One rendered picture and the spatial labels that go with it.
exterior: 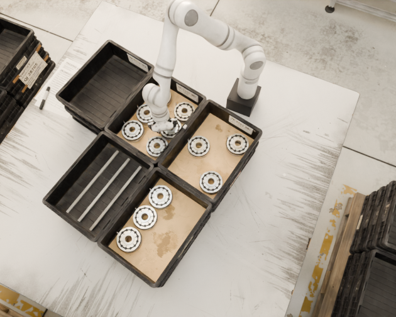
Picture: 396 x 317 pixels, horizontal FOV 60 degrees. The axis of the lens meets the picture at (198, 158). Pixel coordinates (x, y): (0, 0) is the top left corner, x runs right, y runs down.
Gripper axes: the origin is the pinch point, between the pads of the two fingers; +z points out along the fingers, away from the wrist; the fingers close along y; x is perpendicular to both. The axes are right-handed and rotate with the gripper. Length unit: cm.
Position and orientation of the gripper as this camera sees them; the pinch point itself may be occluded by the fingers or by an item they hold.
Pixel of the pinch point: (164, 129)
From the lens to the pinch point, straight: 163.3
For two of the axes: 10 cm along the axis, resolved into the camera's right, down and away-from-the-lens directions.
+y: -9.8, 1.7, -0.5
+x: 1.7, 9.2, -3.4
